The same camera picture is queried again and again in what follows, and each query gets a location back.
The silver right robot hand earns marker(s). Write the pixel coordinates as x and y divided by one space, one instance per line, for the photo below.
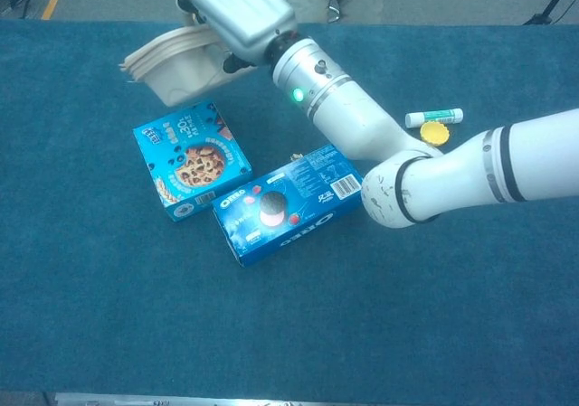
244 12

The beige lidded lunch box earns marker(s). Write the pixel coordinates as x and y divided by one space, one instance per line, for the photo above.
181 71

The blue Oreo box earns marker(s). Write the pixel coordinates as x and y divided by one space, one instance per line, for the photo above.
289 207

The white green glue stick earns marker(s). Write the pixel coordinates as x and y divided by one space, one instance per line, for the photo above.
434 117

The yellow object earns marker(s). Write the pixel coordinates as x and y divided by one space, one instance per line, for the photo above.
435 134

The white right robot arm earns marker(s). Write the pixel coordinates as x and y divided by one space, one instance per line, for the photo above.
353 116

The light blue cookie box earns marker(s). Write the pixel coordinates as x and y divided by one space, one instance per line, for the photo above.
194 166

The shiny metal handheld object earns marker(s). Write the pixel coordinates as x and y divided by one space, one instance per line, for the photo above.
334 12

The blue felt table cloth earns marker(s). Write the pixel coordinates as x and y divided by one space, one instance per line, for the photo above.
135 311

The metal table frame rail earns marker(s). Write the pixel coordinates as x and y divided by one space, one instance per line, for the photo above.
135 399

